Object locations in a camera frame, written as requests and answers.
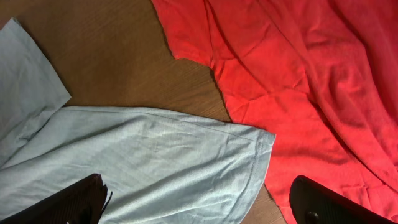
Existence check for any light blue t-shirt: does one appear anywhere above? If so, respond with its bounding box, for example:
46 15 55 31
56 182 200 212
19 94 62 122
1 19 275 223

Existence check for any red t-shirt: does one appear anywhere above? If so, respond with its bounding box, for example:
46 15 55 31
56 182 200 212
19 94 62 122
153 0 397 223

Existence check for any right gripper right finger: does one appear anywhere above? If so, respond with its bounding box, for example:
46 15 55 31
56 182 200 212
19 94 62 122
289 175 394 224

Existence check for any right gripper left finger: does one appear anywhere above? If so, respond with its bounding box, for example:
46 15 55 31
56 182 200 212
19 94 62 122
1 174 112 224

